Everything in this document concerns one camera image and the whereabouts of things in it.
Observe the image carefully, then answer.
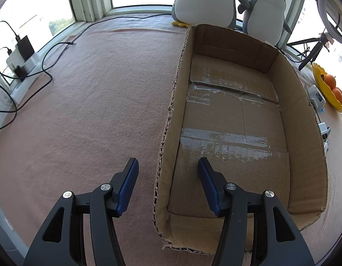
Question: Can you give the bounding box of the black power adapter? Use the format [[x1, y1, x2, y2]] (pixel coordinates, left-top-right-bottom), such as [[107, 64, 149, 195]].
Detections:
[[16, 35, 35, 61]]

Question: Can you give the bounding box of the pink blanket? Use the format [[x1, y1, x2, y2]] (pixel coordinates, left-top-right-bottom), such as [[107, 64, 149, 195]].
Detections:
[[0, 16, 342, 265]]

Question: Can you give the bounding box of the yellow fruit bowl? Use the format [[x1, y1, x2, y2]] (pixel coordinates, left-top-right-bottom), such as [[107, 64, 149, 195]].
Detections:
[[312, 63, 342, 113]]

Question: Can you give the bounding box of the small plush penguin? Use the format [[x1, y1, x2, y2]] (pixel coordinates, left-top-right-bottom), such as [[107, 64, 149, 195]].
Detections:
[[238, 0, 292, 46]]

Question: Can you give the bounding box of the open cardboard box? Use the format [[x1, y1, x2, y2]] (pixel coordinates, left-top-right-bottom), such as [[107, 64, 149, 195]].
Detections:
[[152, 25, 328, 255]]

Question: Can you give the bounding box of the white usb charger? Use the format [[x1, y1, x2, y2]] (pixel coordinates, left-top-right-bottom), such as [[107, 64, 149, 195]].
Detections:
[[318, 122, 331, 153]]

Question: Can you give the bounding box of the white power strip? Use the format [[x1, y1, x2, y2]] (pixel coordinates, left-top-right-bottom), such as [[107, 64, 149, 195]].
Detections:
[[6, 46, 41, 104]]

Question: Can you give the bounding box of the large plush penguin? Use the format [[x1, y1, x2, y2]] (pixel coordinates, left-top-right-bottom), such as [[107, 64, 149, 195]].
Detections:
[[171, 0, 250, 29]]

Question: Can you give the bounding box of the white plug-in device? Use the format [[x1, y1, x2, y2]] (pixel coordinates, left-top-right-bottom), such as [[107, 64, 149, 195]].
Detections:
[[309, 85, 326, 112]]

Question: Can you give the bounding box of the white ring light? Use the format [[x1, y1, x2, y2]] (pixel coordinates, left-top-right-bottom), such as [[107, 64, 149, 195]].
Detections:
[[316, 0, 342, 44]]

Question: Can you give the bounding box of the black tripod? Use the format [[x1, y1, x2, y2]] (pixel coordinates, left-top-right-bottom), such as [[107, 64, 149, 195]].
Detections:
[[287, 31, 330, 71]]

